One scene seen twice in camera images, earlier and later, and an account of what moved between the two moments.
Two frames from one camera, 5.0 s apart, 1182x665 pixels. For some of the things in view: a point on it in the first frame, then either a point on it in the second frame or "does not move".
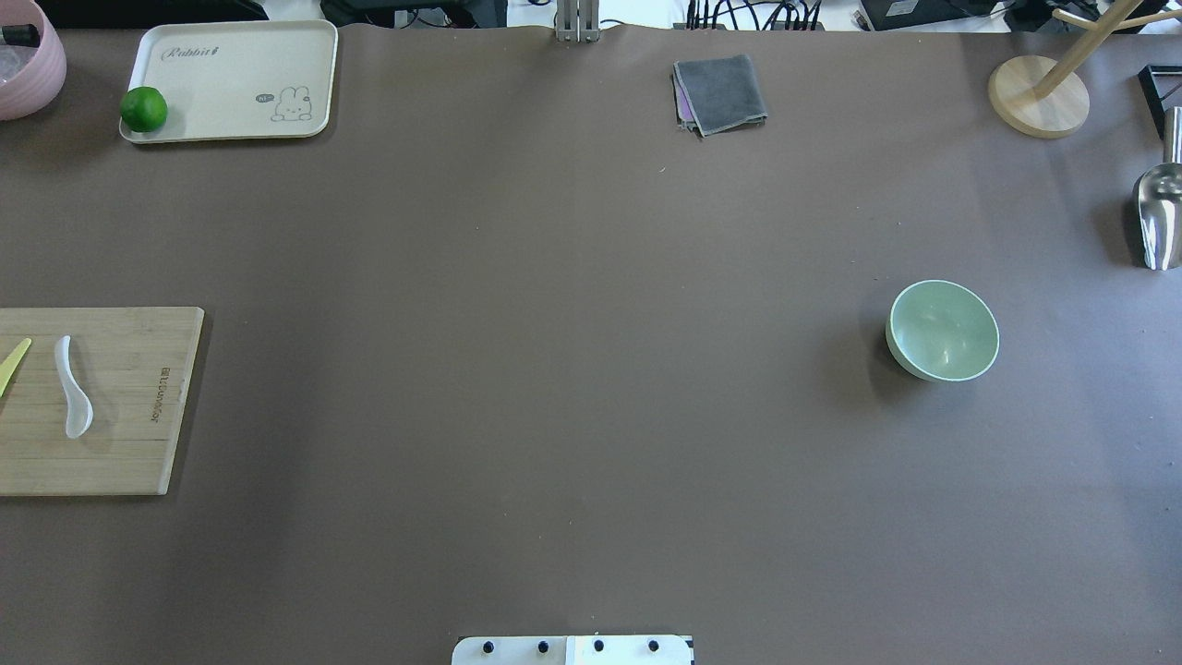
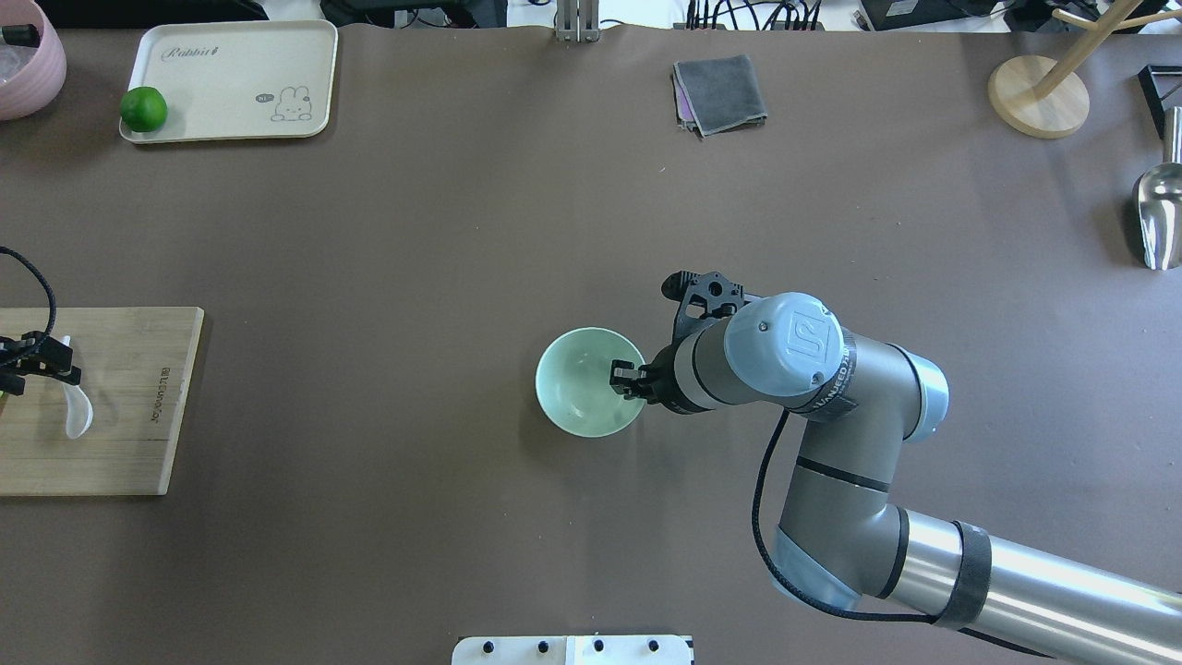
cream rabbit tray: x=233 y=79 does not move
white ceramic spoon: x=78 y=409 does not move
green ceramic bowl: x=941 y=331 → x=572 y=383
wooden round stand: x=1044 y=98 does not move
